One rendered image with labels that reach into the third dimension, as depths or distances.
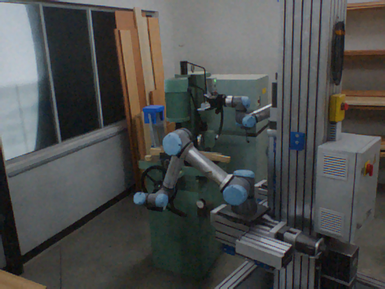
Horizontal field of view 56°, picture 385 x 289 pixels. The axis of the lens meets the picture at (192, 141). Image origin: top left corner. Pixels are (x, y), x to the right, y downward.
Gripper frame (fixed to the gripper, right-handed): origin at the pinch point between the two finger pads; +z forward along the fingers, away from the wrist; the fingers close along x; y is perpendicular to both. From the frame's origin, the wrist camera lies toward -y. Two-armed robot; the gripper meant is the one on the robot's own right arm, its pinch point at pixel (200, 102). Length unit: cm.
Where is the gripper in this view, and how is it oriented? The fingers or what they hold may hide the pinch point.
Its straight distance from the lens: 254.2
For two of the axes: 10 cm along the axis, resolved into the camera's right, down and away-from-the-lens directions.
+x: -3.3, 7.5, -5.7
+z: -9.0, -0.7, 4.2
